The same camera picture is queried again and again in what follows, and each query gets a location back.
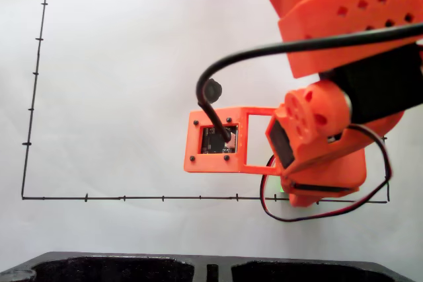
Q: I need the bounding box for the black dot mark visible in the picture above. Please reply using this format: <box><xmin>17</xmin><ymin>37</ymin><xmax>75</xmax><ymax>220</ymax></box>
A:
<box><xmin>204</xmin><ymin>78</ymin><xmax>223</xmax><ymax>105</ymax></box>

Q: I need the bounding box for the white sheet with drawn rectangle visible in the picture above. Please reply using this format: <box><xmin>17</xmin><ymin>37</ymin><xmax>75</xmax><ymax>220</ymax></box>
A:
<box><xmin>0</xmin><ymin>0</ymin><xmax>423</xmax><ymax>258</ymax></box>

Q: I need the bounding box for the red black white servo wire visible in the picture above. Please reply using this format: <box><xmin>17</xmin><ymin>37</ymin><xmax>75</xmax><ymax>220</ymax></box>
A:
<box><xmin>260</xmin><ymin>123</ymin><xmax>395</xmax><ymax>223</ymax></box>

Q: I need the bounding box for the orange-mounted camera module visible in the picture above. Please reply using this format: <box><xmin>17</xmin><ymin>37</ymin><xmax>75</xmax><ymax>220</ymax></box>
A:
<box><xmin>182</xmin><ymin>106</ymin><xmax>282</xmax><ymax>176</ymax></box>

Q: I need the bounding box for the black camera cable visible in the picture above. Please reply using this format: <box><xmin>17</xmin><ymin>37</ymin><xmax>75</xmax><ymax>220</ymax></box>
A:
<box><xmin>195</xmin><ymin>22</ymin><xmax>423</xmax><ymax>145</ymax></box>

